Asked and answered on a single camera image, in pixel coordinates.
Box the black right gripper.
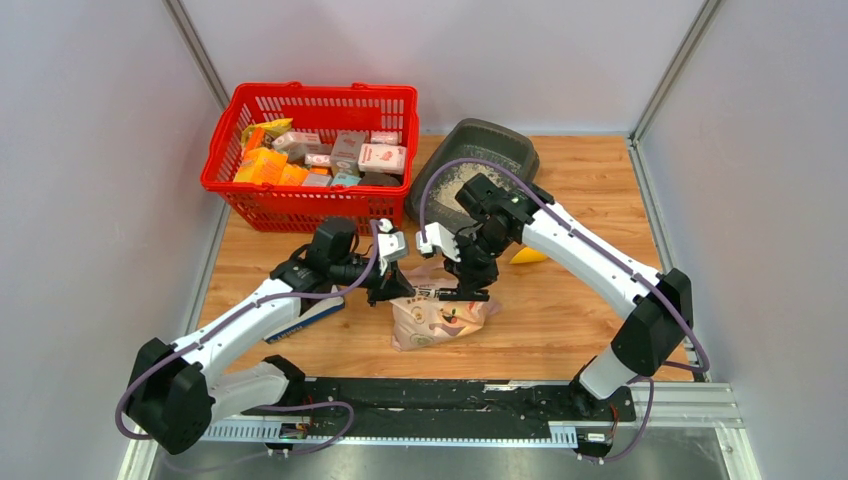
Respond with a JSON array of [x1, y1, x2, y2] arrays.
[[441, 226, 512, 295]]

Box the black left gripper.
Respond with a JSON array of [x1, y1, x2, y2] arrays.
[[330, 256, 416, 308]]

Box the pink cat litter bag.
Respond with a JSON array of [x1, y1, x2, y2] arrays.
[[390, 263, 502, 351]]

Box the yellow plastic scoop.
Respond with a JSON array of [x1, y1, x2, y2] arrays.
[[509, 247, 548, 265]]

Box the black bag clip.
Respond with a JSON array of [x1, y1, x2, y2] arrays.
[[415, 285, 490, 302]]

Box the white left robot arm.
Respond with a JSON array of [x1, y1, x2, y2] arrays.
[[114, 217, 414, 454]]

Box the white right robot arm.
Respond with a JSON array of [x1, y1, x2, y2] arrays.
[[440, 174, 694, 419]]

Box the blue white box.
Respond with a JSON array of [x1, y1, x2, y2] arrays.
[[263, 297, 345, 344]]

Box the white litter granules pile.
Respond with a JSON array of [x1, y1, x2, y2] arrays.
[[430, 163, 488, 214]]

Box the light blue box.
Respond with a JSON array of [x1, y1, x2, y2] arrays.
[[330, 172, 361, 188]]

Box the dark grey litter tray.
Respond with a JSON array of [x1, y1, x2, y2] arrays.
[[404, 118, 540, 233]]

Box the orange box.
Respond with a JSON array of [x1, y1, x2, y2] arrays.
[[233, 147, 288, 185]]

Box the white Kamenoko sponge pack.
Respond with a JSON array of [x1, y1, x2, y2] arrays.
[[357, 143, 407, 175]]

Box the grey sponge pack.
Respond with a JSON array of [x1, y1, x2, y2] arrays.
[[330, 130, 368, 175]]

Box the pink white sponge pack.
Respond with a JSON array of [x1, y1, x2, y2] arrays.
[[369, 131, 400, 146]]

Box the red plastic shopping basket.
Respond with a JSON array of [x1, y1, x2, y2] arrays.
[[200, 82, 419, 235]]

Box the yellow snack packet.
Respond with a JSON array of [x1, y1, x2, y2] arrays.
[[240, 118, 293, 150]]

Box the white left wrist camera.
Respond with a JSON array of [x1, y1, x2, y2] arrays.
[[377, 218, 409, 263]]

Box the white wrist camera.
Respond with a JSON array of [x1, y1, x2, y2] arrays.
[[415, 222, 461, 262], [377, 218, 409, 263]]

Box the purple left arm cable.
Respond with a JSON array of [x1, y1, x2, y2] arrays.
[[113, 219, 386, 457]]

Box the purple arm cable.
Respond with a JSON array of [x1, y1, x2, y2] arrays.
[[113, 219, 386, 457], [418, 157, 711, 464]]

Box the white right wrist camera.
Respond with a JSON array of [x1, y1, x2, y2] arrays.
[[415, 222, 461, 262]]

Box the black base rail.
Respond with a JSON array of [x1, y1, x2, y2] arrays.
[[239, 376, 639, 441]]

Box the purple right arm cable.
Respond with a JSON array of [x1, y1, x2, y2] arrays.
[[418, 157, 711, 464]]

